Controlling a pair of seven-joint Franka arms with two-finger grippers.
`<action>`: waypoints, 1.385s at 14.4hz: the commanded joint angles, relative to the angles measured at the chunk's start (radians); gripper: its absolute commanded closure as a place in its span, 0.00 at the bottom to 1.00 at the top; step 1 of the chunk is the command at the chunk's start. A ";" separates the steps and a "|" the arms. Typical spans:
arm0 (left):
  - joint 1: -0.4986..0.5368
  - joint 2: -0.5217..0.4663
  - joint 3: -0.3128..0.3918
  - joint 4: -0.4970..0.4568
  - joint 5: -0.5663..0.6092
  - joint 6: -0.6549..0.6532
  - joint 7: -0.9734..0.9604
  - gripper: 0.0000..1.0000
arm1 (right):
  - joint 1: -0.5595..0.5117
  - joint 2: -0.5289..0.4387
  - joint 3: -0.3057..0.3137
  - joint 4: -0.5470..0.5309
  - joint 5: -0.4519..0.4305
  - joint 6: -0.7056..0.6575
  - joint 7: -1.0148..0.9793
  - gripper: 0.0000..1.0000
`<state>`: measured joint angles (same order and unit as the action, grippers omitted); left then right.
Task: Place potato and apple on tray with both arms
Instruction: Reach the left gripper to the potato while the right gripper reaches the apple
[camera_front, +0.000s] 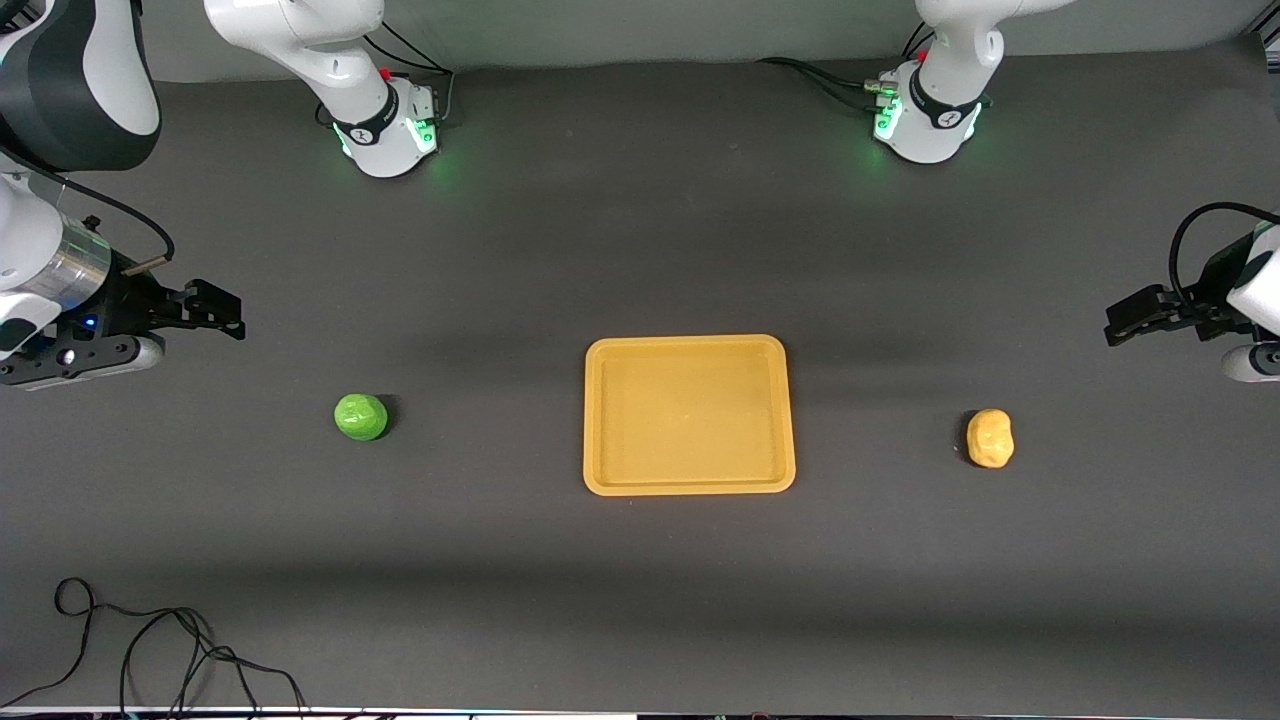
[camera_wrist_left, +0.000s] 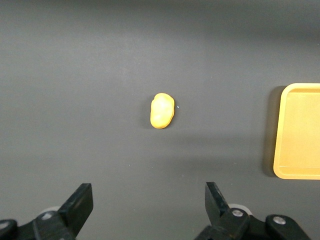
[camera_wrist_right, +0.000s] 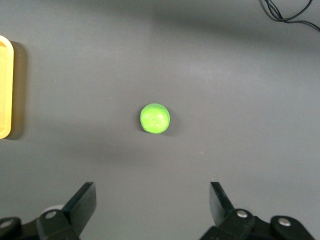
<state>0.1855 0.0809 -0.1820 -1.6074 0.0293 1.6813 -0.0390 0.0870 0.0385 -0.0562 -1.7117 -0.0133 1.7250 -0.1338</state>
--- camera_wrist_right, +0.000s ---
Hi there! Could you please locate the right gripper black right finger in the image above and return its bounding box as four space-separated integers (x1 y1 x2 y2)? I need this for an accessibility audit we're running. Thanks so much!
199 181 261 240

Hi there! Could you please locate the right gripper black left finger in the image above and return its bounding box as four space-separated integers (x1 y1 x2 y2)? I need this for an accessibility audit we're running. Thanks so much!
36 181 97 240

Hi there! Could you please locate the thin black loose cable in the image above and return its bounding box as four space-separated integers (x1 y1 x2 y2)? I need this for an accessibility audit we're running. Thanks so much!
259 0 320 33

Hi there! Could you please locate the yellow plastic tray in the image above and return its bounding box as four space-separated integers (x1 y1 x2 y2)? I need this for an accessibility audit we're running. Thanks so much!
0 34 15 140

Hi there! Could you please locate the green apple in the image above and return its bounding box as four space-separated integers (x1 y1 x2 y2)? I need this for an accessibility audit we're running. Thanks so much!
139 103 171 135

